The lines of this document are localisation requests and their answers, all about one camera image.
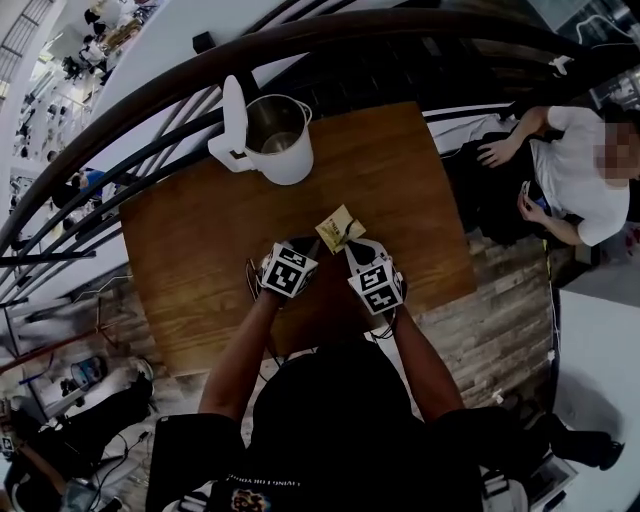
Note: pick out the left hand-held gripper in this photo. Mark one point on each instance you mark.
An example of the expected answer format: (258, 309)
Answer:
(286, 274)

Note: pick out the phone with blue screen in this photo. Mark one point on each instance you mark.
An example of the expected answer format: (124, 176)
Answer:
(526, 192)

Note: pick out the person's left forearm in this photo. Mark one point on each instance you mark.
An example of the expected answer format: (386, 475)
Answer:
(239, 350)

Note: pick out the small black box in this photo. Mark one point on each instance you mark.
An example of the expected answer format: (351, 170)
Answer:
(202, 40)

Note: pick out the person's black printed shirt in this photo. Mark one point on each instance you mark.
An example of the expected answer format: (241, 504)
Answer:
(340, 430)

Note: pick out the person's right forearm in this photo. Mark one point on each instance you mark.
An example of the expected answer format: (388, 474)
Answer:
(425, 365)

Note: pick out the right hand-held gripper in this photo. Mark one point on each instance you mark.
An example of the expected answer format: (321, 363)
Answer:
(376, 289)

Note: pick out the person's black shoe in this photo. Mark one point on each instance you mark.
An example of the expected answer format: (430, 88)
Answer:
(608, 453)

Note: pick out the black metal railing bars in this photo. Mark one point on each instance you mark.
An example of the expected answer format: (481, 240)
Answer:
(90, 200)

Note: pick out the white electric kettle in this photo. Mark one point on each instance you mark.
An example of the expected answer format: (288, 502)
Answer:
(280, 150)

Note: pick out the yellow tea bag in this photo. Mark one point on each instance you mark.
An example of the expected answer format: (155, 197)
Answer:
(337, 226)

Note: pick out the blue and white bucket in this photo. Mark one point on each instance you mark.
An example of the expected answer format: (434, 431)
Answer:
(88, 371)

